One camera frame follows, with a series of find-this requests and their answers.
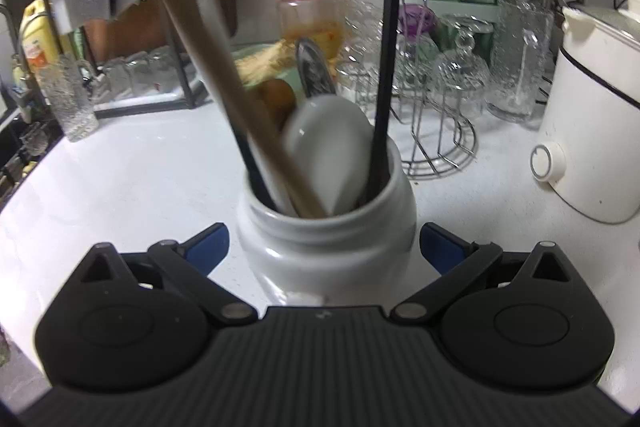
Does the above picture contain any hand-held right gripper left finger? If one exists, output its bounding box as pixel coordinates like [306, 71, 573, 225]
[75, 222, 258, 326]

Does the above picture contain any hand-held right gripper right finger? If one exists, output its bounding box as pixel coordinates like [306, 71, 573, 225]
[390, 222, 571, 326]

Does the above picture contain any white ceramic mug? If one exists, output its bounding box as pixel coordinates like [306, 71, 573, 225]
[235, 137, 417, 308]

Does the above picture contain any white ceramic soup spoon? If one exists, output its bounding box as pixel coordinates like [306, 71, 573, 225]
[281, 94, 373, 215]

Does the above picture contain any wooden spoon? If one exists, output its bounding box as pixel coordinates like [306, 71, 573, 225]
[252, 78, 297, 128]

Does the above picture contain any wooden chopstick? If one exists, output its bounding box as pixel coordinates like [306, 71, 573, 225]
[117, 0, 328, 219]

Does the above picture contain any embossed metal spoon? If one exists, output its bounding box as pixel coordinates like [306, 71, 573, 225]
[295, 38, 337, 100]

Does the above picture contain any white drip tray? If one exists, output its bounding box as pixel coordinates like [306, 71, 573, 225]
[92, 77, 208, 112]

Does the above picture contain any dark metal dish rack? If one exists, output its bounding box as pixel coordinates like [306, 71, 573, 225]
[40, 0, 208, 110]

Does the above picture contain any cut glass goblet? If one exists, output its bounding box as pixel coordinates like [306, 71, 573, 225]
[432, 19, 493, 118]

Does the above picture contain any small clear drinking glass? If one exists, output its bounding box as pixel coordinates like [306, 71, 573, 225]
[125, 54, 153, 95]
[147, 47, 176, 90]
[97, 62, 131, 100]

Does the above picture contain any white electric cooker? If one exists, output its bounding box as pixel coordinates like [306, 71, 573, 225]
[530, 0, 640, 225]

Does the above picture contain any clear stemmed glass cup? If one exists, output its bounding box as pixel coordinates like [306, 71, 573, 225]
[340, 42, 381, 108]

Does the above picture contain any green plastic basket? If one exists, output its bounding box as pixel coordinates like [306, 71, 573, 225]
[232, 44, 301, 88]

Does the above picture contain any small textured glass mug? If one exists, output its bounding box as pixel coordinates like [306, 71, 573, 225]
[36, 53, 100, 142]

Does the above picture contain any tall textured glass mug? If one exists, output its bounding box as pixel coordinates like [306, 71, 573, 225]
[487, 0, 556, 122]

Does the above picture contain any purple tinted glass cup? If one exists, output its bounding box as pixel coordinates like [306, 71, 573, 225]
[397, 4, 438, 42]

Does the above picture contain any clear glass tumbler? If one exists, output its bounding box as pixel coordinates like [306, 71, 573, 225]
[342, 0, 386, 52]

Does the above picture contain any plastic jar red lid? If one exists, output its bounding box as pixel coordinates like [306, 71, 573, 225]
[277, 0, 346, 58]

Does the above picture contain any yellow oil bottle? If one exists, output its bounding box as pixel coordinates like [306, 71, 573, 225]
[20, 0, 63, 78]

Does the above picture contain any metal wire cup rack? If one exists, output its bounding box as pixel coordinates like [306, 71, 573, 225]
[357, 72, 478, 178]

